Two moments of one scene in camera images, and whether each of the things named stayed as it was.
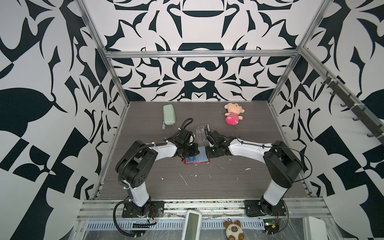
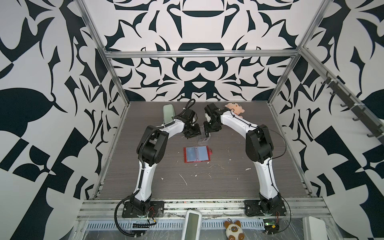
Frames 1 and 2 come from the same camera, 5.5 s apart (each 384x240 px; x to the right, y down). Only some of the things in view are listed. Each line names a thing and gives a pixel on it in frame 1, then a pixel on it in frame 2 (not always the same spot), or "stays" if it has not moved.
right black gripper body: (212, 151) → (211, 126)
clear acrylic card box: (201, 134) stays
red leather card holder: (200, 158) stays
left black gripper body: (190, 150) → (193, 131)
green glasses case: (169, 116) stays
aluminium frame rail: (197, 53) stays
